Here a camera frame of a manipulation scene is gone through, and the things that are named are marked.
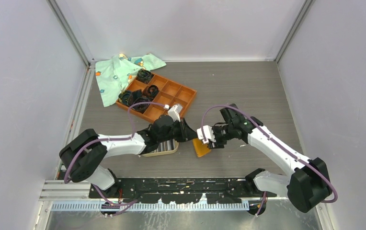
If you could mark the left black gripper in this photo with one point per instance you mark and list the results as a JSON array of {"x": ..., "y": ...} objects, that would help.
[{"x": 186, "y": 133}]

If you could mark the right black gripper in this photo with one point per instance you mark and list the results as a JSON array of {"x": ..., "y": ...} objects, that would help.
[{"x": 217, "y": 144}]

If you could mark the orange leather card holder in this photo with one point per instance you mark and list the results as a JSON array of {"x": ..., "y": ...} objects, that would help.
[{"x": 200, "y": 148}]

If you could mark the oval wooden card tray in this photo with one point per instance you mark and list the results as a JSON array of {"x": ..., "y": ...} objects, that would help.
[{"x": 151, "y": 154}]

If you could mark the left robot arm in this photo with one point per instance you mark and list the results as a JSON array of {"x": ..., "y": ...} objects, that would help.
[{"x": 83, "y": 156}]

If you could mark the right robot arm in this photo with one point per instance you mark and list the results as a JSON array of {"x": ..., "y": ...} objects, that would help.
[{"x": 305, "y": 181}]

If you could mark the stack of credit cards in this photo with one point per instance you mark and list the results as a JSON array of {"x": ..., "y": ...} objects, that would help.
[{"x": 166, "y": 146}]

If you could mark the rolled dark belt middle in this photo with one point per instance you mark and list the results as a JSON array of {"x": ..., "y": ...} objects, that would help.
[{"x": 152, "y": 91}]

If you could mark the rolled dark belt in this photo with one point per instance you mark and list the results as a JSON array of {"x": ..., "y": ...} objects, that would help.
[
  {"x": 139, "y": 101},
  {"x": 144, "y": 76},
  {"x": 126, "y": 98},
  {"x": 152, "y": 91}
]

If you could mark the orange compartment organizer tray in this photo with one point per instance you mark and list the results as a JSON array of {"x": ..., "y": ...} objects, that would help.
[{"x": 170, "y": 92}]

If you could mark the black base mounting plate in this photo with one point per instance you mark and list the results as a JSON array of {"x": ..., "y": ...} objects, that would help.
[{"x": 184, "y": 190}]

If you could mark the rolled dark belt front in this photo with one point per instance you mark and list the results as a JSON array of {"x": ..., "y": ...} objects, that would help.
[{"x": 139, "y": 101}]

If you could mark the rolled dark belt top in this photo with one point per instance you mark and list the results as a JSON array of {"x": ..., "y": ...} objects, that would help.
[{"x": 144, "y": 76}]

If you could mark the rolled dark belt left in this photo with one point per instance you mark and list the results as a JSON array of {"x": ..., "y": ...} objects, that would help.
[{"x": 126, "y": 98}]

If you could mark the green patterned cloth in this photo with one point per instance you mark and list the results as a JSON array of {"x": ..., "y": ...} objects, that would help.
[{"x": 114, "y": 75}]

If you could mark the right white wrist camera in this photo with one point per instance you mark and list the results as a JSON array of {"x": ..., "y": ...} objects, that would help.
[{"x": 206, "y": 134}]

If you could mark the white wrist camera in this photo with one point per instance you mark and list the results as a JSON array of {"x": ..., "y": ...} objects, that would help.
[
  {"x": 206, "y": 134},
  {"x": 174, "y": 112}
]

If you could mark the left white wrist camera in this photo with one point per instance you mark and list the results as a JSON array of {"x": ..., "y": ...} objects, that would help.
[{"x": 174, "y": 112}]

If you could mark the white slotted cable duct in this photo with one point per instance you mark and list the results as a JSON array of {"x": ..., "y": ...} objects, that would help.
[{"x": 101, "y": 206}]

